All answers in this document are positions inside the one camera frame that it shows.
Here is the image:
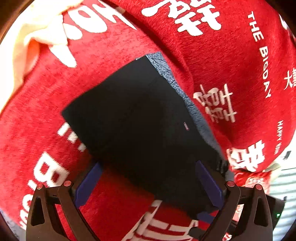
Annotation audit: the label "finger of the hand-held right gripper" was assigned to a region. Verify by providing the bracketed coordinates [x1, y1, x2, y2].
[196, 212, 218, 224]
[188, 226, 210, 240]

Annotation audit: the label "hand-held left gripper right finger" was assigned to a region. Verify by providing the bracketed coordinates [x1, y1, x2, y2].
[195, 160, 274, 241]

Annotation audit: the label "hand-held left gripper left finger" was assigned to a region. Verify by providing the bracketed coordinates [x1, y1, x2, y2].
[26, 161, 103, 241]

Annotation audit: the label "black pants with blue trim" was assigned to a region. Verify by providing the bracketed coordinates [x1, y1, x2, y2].
[61, 52, 230, 220]

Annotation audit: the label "red printed pouch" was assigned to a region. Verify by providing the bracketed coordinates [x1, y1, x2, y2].
[233, 170, 271, 194]

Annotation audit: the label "red printed blanket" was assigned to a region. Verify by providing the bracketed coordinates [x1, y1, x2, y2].
[0, 0, 296, 241]

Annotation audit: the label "cream folded cloth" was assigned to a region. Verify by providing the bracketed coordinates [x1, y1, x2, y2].
[0, 0, 78, 109]

